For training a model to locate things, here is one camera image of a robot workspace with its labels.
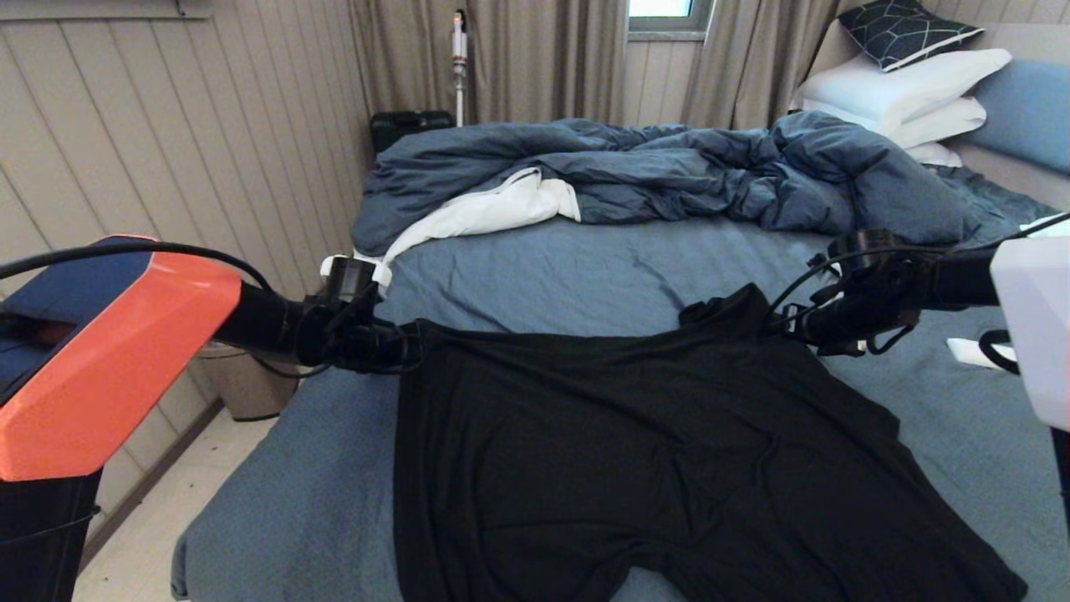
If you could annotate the white pillow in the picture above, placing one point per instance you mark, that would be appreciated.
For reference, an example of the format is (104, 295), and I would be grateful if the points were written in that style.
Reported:
(903, 84)
(934, 154)
(943, 122)

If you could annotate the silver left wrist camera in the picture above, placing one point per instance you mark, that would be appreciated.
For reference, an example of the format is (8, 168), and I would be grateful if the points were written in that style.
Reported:
(355, 272)

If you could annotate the blue headboard cushion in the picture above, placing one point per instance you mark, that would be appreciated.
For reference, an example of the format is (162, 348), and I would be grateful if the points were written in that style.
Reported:
(1035, 110)

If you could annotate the white sheet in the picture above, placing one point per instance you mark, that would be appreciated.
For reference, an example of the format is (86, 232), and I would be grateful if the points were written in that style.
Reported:
(493, 209)

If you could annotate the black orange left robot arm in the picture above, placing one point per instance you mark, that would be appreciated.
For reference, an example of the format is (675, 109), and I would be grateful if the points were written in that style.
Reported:
(100, 351)

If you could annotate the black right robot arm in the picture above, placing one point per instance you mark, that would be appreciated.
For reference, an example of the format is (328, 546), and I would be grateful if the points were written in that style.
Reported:
(986, 284)

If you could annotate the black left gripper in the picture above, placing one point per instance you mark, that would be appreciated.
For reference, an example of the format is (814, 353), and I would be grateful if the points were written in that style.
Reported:
(368, 343)

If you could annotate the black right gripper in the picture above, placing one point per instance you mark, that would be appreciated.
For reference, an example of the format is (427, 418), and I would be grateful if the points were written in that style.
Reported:
(853, 318)

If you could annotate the blue bed sheet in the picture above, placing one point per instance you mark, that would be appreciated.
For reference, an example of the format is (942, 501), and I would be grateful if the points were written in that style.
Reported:
(585, 276)

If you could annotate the beige upholstered bed frame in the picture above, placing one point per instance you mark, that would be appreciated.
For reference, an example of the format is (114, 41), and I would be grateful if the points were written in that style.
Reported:
(1024, 186)

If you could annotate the brown trash bin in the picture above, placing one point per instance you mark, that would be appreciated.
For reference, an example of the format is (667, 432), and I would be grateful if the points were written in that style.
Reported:
(242, 385)

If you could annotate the white stick vacuum cleaner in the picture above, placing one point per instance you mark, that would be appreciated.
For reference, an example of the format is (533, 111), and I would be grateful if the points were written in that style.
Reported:
(459, 79)

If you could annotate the black moon print T-shirt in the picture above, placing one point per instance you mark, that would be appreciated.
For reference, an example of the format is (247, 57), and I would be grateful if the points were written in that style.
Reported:
(627, 468)

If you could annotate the white flat strip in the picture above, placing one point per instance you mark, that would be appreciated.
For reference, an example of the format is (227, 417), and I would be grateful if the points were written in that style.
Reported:
(970, 353)

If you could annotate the dark patterned pillow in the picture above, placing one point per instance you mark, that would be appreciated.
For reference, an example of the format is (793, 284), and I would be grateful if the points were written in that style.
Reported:
(903, 32)

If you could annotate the beige curtain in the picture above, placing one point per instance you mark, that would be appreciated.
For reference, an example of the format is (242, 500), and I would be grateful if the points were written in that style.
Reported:
(744, 63)
(535, 63)

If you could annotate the black hard case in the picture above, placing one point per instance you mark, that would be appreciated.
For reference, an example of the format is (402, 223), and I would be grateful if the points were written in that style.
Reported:
(401, 127)

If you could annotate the grey framed window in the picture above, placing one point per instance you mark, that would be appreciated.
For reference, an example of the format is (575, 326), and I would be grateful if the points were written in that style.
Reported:
(660, 8)

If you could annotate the crumpled blue duvet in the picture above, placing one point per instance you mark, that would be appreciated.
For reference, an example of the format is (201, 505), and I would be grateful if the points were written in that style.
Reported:
(669, 171)

